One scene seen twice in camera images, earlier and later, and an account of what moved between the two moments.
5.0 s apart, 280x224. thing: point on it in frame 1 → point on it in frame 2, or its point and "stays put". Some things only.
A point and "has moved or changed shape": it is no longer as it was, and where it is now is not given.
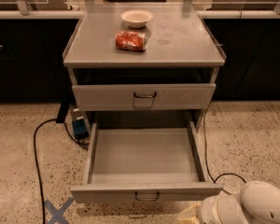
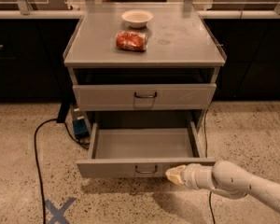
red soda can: x=132 y=41 stays put
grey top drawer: x=143 y=96 stays put
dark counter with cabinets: x=28 y=49 stays put
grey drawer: x=144 y=162 has moved or changed shape
